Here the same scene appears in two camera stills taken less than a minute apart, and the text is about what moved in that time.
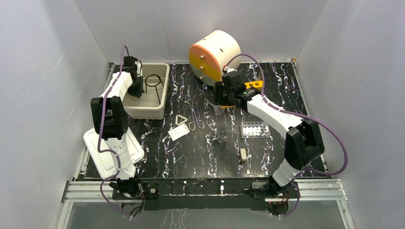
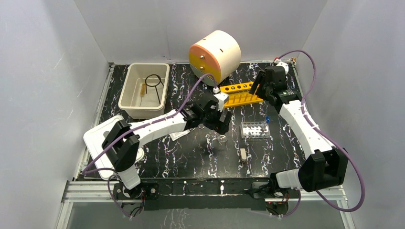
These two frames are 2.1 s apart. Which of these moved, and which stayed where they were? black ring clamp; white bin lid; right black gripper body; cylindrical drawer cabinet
Moved: right black gripper body
Stayed: black ring clamp; cylindrical drawer cabinet; white bin lid
